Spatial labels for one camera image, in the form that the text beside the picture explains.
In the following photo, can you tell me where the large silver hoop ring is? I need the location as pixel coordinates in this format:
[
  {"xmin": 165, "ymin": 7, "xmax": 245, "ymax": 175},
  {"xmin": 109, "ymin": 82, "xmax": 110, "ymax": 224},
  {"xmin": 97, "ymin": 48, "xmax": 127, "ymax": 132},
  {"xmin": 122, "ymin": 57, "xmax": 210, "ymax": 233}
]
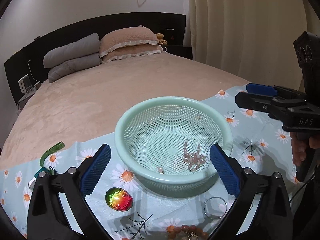
[{"xmin": 203, "ymin": 195, "xmax": 229, "ymax": 221}]

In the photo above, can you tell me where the brown wooden bead bracelet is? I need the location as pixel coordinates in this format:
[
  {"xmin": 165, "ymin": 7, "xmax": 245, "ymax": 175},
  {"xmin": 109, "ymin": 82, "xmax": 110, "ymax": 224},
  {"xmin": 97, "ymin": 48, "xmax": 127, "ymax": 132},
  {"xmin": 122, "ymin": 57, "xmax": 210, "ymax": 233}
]
[{"xmin": 166, "ymin": 224, "xmax": 209, "ymax": 240}]

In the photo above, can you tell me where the right hand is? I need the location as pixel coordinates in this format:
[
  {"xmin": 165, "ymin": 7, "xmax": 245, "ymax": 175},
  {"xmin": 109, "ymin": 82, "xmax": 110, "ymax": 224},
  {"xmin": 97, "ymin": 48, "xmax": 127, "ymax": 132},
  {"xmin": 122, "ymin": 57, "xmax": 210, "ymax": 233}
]
[{"xmin": 290, "ymin": 132, "xmax": 320, "ymax": 166}]

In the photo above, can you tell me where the iridescent round hair clip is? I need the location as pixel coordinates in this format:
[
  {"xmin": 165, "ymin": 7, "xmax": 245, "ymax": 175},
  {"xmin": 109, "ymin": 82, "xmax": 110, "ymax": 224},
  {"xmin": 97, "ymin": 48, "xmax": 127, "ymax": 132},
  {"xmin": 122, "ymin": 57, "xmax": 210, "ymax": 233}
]
[{"xmin": 105, "ymin": 187, "xmax": 133, "ymax": 212}]

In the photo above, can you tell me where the daisy print blue cloth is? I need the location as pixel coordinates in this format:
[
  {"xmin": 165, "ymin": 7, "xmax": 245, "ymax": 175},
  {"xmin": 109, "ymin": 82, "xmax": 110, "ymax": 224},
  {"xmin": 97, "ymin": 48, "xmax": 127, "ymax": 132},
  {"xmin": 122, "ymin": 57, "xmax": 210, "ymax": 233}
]
[{"xmin": 0, "ymin": 82, "xmax": 308, "ymax": 240}]

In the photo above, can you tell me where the cream curtain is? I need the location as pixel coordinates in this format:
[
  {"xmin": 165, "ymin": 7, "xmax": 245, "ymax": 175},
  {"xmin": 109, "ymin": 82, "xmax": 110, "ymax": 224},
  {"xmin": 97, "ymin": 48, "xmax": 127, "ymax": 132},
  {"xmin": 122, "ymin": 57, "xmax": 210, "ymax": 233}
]
[{"xmin": 185, "ymin": 0, "xmax": 319, "ymax": 90}]

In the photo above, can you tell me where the mint green plastic basket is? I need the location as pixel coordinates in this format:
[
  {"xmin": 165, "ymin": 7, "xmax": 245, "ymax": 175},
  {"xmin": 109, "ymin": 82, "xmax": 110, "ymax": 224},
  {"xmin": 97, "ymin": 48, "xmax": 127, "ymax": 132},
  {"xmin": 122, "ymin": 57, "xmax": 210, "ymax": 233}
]
[{"xmin": 114, "ymin": 96, "xmax": 233, "ymax": 198}]

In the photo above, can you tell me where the black headboard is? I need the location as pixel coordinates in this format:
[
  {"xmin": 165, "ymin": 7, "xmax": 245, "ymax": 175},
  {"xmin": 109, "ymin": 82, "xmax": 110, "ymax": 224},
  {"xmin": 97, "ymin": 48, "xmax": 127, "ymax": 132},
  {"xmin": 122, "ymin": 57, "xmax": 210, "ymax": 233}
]
[{"xmin": 4, "ymin": 12, "xmax": 185, "ymax": 103}]

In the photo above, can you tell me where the brown teddy bear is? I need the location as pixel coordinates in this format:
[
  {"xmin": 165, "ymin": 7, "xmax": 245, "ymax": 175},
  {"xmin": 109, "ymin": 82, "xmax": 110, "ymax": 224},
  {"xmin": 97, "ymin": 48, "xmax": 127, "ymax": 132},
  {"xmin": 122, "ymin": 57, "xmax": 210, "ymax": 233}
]
[{"xmin": 156, "ymin": 33, "xmax": 168, "ymax": 47}]

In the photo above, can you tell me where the grey folded quilt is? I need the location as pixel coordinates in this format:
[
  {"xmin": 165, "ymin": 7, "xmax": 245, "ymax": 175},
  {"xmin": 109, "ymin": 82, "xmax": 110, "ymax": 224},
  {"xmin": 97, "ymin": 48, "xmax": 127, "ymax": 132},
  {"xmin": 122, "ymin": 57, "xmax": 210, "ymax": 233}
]
[{"xmin": 43, "ymin": 33, "xmax": 101, "ymax": 83}]

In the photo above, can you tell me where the lower beige pillow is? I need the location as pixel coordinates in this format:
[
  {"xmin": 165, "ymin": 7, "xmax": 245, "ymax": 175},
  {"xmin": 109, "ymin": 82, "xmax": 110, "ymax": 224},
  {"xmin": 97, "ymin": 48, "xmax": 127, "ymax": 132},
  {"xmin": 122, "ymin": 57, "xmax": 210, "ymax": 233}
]
[{"xmin": 102, "ymin": 44, "xmax": 163, "ymax": 63}]

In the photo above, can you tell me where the beige pillow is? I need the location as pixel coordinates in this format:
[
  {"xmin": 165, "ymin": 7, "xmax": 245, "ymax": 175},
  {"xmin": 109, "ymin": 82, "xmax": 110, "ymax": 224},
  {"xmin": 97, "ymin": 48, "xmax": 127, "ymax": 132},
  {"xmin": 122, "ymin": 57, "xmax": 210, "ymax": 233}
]
[
  {"xmin": 102, "ymin": 44, "xmax": 163, "ymax": 63},
  {"xmin": 99, "ymin": 26, "xmax": 158, "ymax": 58}
]

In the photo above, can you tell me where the upper beige pillow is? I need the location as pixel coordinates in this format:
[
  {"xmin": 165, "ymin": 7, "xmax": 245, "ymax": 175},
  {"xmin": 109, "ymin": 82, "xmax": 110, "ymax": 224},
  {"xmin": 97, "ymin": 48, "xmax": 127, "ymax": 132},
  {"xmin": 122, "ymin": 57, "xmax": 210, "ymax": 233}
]
[{"xmin": 99, "ymin": 26, "xmax": 158, "ymax": 58}]

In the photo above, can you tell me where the green strap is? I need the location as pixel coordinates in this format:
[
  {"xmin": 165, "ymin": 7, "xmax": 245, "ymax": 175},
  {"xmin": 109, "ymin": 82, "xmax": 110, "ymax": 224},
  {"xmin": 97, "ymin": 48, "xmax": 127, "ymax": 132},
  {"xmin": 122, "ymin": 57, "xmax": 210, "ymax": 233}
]
[{"xmin": 39, "ymin": 141, "xmax": 66, "ymax": 167}]

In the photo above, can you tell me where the teal capsule keychain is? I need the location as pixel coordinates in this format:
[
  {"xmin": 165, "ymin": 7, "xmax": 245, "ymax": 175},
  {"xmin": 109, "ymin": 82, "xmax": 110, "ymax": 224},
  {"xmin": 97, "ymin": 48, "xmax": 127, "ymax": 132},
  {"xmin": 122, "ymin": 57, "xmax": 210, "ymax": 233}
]
[{"xmin": 28, "ymin": 166, "xmax": 58, "ymax": 191}]

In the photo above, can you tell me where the black camera box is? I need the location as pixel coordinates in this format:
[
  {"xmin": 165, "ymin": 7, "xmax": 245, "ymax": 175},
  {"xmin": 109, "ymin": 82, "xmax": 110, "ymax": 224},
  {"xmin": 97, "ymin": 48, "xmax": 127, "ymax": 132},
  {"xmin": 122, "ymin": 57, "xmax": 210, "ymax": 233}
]
[{"xmin": 293, "ymin": 31, "xmax": 319, "ymax": 98}]

